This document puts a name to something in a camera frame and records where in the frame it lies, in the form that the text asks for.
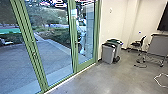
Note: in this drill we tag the grey stone block pillar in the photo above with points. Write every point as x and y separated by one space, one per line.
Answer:
89 23

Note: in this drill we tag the white garden statue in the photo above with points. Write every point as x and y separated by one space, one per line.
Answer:
80 38

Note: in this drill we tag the outdoor green shrub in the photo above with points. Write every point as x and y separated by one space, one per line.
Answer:
61 35
10 38

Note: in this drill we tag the green lid indoor bin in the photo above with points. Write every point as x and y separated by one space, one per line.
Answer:
118 46

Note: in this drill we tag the small blue wall device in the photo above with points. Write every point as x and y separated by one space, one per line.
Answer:
139 32

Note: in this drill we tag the black office chair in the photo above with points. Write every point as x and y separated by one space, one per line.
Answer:
138 45

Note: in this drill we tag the white door sign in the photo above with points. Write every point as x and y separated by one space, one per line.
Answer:
73 13

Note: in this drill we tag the green framed glass door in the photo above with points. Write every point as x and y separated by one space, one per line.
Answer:
87 33

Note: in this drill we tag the grey indoor trash bin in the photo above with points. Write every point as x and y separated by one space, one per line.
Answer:
108 53

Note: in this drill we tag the white wall switch plate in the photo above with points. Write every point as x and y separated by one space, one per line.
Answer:
110 10

